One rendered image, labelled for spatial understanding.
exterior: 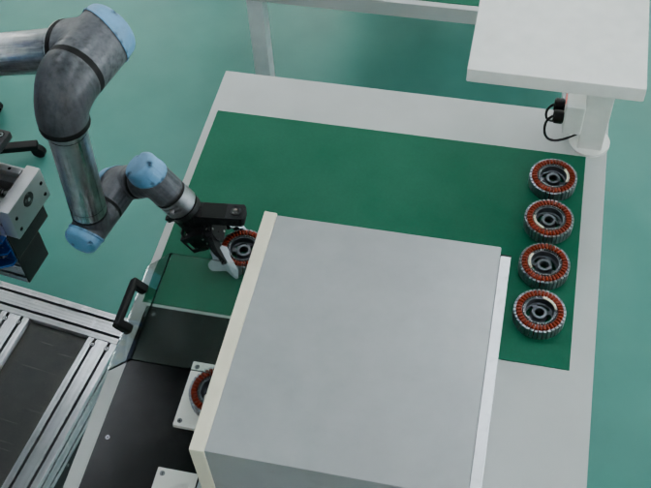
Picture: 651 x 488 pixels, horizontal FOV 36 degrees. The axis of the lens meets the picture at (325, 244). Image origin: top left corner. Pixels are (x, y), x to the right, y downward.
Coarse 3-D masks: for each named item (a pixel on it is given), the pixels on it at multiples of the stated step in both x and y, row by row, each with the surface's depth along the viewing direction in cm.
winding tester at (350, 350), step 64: (256, 256) 159; (320, 256) 159; (384, 256) 158; (448, 256) 158; (256, 320) 152; (320, 320) 152; (384, 320) 151; (448, 320) 151; (256, 384) 145; (320, 384) 145; (384, 384) 144; (448, 384) 144; (192, 448) 139; (256, 448) 139; (320, 448) 139; (384, 448) 138; (448, 448) 138
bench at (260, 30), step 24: (264, 0) 292; (288, 0) 290; (312, 0) 288; (336, 0) 287; (360, 0) 285; (384, 0) 283; (408, 0) 283; (432, 0) 282; (456, 0) 282; (264, 24) 305; (264, 48) 312; (264, 72) 320
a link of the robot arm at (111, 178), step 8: (104, 168) 218; (112, 168) 215; (120, 168) 214; (104, 176) 215; (112, 176) 213; (120, 176) 212; (104, 184) 212; (112, 184) 212; (120, 184) 212; (104, 192) 210; (112, 192) 211; (120, 192) 212; (128, 192) 212; (112, 200) 210; (120, 200) 211; (128, 200) 213; (120, 208) 211
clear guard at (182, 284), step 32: (160, 288) 187; (192, 288) 187; (224, 288) 187; (128, 320) 189; (160, 320) 183; (192, 320) 183; (224, 320) 182; (128, 352) 180; (160, 352) 179; (192, 352) 178
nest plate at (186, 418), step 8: (192, 376) 208; (184, 392) 206; (184, 400) 205; (184, 408) 204; (176, 416) 202; (184, 416) 202; (192, 416) 202; (176, 424) 201; (184, 424) 201; (192, 424) 201
